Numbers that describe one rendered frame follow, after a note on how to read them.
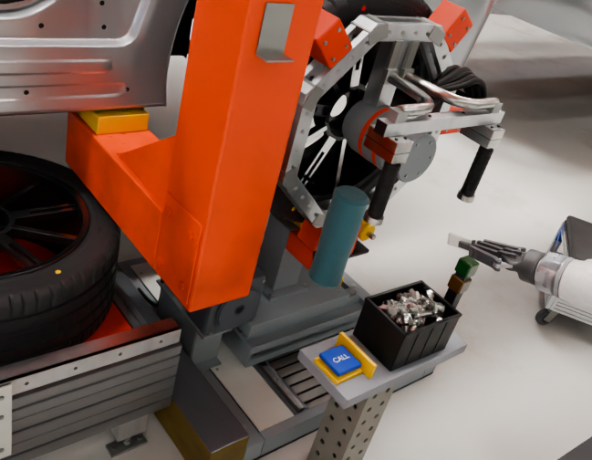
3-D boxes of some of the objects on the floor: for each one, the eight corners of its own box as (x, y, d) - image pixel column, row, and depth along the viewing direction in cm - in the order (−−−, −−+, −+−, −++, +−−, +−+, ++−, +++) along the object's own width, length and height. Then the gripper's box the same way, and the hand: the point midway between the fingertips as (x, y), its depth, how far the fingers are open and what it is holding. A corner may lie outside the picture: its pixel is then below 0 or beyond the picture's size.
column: (332, 448, 184) (376, 339, 162) (355, 475, 178) (404, 366, 156) (306, 462, 178) (347, 350, 156) (328, 490, 172) (376, 379, 150)
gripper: (558, 246, 145) (465, 217, 161) (531, 261, 137) (436, 229, 152) (552, 277, 148) (462, 245, 164) (524, 293, 139) (431, 258, 155)
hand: (462, 242), depth 156 cm, fingers closed
